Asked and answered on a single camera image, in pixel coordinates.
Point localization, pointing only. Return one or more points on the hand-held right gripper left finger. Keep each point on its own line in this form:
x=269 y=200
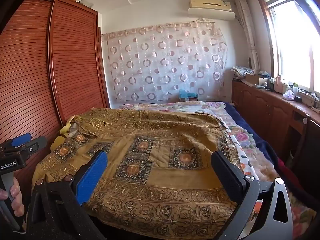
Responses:
x=91 y=177

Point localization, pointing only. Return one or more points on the window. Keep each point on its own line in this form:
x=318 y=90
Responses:
x=292 y=42

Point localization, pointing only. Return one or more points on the white tissue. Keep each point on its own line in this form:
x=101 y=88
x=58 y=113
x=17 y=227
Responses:
x=289 y=95

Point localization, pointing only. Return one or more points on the floral bed sheet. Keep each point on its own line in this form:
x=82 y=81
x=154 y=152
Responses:
x=240 y=135

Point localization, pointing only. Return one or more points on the golden patterned garment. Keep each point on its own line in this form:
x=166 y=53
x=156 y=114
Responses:
x=160 y=142

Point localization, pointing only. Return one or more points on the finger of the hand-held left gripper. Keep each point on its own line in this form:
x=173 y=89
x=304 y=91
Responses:
x=35 y=145
x=21 y=140

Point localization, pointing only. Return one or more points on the white air conditioner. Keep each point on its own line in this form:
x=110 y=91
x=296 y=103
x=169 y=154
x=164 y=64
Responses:
x=212 y=10

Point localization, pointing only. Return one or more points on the wooden sliding-door wardrobe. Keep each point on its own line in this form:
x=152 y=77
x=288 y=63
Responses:
x=70 y=55

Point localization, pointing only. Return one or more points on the person's left hand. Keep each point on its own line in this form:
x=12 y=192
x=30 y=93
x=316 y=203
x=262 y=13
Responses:
x=17 y=205

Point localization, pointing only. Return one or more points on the cardboard box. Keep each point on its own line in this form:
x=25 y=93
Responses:
x=253 y=79

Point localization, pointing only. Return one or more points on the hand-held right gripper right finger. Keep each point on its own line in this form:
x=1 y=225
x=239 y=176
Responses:
x=228 y=175

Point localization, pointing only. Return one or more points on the tied-back window curtain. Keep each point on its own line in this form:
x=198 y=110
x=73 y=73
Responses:
x=247 y=30

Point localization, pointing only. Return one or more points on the blue box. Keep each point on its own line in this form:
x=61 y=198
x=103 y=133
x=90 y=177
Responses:
x=188 y=96

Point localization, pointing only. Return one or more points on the sheer circle-print curtain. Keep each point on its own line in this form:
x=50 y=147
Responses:
x=165 y=62

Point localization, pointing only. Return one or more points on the yellow plush toy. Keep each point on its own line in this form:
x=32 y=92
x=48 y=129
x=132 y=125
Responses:
x=64 y=129

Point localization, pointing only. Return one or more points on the folded floral cloth stack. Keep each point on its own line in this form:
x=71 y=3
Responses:
x=241 y=70

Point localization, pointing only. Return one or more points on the navy blanket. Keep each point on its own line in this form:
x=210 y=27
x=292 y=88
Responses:
x=255 y=132

